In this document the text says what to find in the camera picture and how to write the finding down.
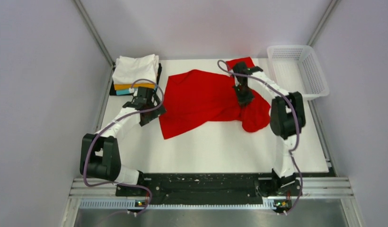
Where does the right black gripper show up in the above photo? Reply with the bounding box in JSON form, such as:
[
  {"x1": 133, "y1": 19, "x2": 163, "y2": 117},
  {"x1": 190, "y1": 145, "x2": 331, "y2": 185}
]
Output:
[{"x1": 232, "y1": 83, "x2": 256, "y2": 107}]

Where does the red t shirt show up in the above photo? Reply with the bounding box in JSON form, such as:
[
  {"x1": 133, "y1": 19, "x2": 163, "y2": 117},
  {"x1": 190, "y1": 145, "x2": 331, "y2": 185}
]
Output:
[{"x1": 159, "y1": 69, "x2": 271, "y2": 140}]

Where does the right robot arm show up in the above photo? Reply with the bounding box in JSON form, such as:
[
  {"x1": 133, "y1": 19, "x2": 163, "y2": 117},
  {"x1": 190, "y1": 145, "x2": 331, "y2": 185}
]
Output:
[{"x1": 231, "y1": 61, "x2": 306, "y2": 195}]

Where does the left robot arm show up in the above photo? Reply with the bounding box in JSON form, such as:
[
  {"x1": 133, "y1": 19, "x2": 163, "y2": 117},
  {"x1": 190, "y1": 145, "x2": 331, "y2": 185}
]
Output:
[{"x1": 80, "y1": 91, "x2": 166, "y2": 196}]

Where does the teal folded t shirt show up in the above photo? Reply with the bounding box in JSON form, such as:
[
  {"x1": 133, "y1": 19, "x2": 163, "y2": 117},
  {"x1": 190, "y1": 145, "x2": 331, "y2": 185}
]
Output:
[{"x1": 115, "y1": 88, "x2": 136, "y2": 96}]

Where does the yellow folded t shirt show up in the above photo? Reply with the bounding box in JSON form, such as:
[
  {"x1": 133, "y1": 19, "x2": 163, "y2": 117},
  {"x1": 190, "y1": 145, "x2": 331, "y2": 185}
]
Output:
[{"x1": 114, "y1": 83, "x2": 156, "y2": 91}]

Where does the black folded t shirt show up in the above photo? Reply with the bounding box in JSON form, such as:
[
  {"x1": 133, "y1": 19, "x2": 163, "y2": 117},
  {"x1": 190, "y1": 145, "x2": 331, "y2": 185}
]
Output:
[{"x1": 109, "y1": 80, "x2": 152, "y2": 96}]

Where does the white folded t shirt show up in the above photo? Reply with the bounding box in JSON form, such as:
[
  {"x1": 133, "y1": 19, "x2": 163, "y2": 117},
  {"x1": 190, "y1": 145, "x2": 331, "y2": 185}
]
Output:
[{"x1": 112, "y1": 54, "x2": 159, "y2": 85}]

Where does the white plastic basket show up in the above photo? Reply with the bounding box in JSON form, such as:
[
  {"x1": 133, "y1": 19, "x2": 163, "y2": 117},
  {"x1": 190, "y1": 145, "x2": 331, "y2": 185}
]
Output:
[{"x1": 267, "y1": 45, "x2": 330, "y2": 100}]

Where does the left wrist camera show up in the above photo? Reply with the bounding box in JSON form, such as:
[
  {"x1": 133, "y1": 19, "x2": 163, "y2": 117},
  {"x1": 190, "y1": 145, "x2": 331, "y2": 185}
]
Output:
[{"x1": 129, "y1": 87, "x2": 156, "y2": 100}]

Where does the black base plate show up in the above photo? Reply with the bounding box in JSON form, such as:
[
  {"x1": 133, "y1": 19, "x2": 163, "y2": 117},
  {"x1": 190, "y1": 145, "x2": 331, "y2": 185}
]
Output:
[{"x1": 118, "y1": 173, "x2": 302, "y2": 198}]

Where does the aluminium frame rail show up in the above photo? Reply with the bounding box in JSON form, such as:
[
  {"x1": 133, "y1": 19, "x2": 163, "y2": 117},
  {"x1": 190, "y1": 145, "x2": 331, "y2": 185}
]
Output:
[{"x1": 68, "y1": 177, "x2": 354, "y2": 210}]

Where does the left corner metal post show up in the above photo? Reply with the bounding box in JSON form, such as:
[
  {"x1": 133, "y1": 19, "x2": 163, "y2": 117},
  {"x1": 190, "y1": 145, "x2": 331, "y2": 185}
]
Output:
[{"x1": 72, "y1": 0, "x2": 114, "y2": 67}]

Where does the corner metal post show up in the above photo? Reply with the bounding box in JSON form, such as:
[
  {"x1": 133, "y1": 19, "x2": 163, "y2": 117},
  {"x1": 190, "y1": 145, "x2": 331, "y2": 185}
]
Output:
[
  {"x1": 72, "y1": 0, "x2": 114, "y2": 67},
  {"x1": 307, "y1": 0, "x2": 341, "y2": 47}
]

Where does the right corner metal post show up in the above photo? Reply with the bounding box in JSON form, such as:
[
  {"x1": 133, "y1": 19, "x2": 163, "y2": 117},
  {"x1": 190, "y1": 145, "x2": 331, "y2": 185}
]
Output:
[{"x1": 307, "y1": 0, "x2": 341, "y2": 47}]

